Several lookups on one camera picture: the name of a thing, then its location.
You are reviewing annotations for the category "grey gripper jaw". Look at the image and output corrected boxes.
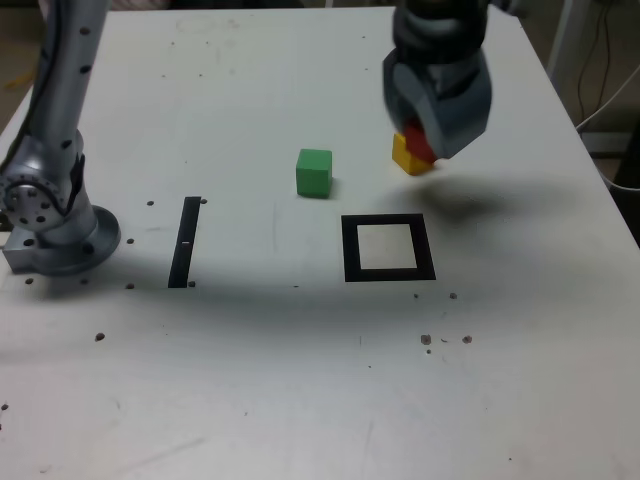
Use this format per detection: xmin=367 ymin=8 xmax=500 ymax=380
xmin=393 ymin=48 xmax=495 ymax=161
xmin=382 ymin=53 xmax=410 ymax=133

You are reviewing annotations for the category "red cube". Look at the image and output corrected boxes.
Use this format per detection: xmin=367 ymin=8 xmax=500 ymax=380
xmin=403 ymin=118 xmax=437 ymax=165

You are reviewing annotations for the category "yellow cube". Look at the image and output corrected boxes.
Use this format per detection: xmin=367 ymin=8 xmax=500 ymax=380
xmin=391 ymin=132 xmax=436 ymax=177

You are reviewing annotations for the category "green cube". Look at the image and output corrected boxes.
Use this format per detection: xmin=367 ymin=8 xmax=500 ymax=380
xmin=295 ymin=148 xmax=334 ymax=200

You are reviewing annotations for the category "black tape square outline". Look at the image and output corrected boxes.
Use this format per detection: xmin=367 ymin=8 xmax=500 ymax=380
xmin=340 ymin=213 xmax=437 ymax=284

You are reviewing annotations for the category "grey box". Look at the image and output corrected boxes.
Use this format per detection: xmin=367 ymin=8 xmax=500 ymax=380
xmin=582 ymin=130 xmax=640 ymax=157

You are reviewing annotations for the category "black tape strip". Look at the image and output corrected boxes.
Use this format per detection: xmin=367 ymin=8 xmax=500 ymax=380
xmin=167 ymin=196 xmax=202 ymax=290

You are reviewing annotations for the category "white metal post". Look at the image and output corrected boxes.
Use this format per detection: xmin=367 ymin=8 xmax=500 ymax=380
xmin=547 ymin=0 xmax=591 ymax=81

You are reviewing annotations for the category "thin black cable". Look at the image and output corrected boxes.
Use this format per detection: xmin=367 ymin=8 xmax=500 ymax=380
xmin=602 ymin=0 xmax=616 ymax=104
xmin=577 ymin=0 xmax=601 ymax=119

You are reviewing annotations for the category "white cable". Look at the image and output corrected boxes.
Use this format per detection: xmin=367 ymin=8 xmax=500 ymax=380
xmin=574 ymin=64 xmax=640 ymax=192

